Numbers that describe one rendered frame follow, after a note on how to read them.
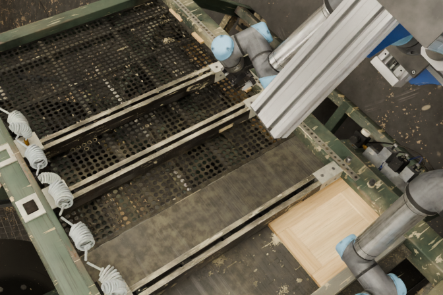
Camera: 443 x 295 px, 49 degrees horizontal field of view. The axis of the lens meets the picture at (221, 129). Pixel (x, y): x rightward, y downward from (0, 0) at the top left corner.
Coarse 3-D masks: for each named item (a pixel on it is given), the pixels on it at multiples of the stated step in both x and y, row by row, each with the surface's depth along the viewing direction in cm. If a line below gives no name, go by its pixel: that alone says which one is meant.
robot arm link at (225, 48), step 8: (216, 40) 156; (224, 40) 155; (232, 40) 155; (216, 48) 155; (224, 48) 154; (232, 48) 155; (216, 56) 157; (224, 56) 155; (232, 56) 157; (240, 56) 158; (224, 64) 161; (232, 64) 161
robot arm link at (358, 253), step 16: (432, 176) 113; (416, 192) 116; (432, 192) 112; (400, 208) 122; (416, 208) 117; (432, 208) 114; (384, 224) 127; (400, 224) 123; (416, 224) 123; (352, 240) 141; (368, 240) 132; (384, 240) 129; (352, 256) 138; (368, 256) 135; (352, 272) 140
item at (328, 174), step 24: (336, 168) 206; (288, 192) 197; (312, 192) 201; (264, 216) 189; (216, 240) 182; (240, 240) 186; (168, 264) 174; (192, 264) 174; (144, 288) 168; (168, 288) 174
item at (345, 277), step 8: (400, 240) 191; (392, 248) 188; (384, 256) 188; (344, 272) 180; (336, 280) 178; (344, 280) 178; (352, 280) 179; (320, 288) 176; (328, 288) 176; (336, 288) 176
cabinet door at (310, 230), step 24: (336, 192) 205; (288, 216) 196; (312, 216) 197; (336, 216) 198; (360, 216) 199; (288, 240) 189; (312, 240) 190; (336, 240) 191; (312, 264) 184; (336, 264) 184
